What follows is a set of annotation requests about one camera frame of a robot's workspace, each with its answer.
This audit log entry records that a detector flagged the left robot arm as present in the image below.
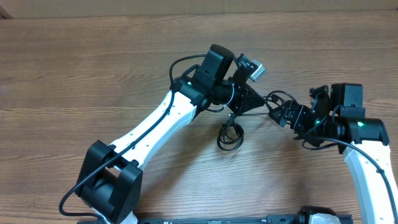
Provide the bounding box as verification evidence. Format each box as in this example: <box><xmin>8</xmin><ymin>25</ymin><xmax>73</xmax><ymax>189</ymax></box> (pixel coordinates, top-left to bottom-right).
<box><xmin>72</xmin><ymin>44</ymin><xmax>266</xmax><ymax>223</ymax></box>

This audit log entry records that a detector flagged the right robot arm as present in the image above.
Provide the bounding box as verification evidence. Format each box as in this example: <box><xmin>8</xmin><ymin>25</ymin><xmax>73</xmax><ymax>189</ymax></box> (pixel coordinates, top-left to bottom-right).
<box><xmin>264</xmin><ymin>83</ymin><xmax>397</xmax><ymax>223</ymax></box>

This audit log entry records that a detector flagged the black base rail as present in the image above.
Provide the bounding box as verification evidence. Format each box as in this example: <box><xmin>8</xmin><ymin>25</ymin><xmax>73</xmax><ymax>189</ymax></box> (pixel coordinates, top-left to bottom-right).
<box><xmin>138</xmin><ymin>206</ymin><xmax>354</xmax><ymax>224</ymax></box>

